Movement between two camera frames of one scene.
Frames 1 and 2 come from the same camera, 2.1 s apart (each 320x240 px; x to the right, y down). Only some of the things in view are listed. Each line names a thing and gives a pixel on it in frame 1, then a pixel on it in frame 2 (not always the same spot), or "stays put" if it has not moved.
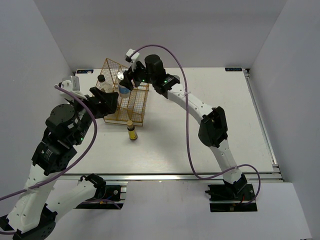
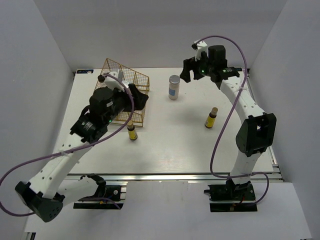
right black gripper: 129,75 → 190,64
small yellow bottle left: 132,134 stays put
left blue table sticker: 85,71 stays put
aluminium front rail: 161,177 stays put
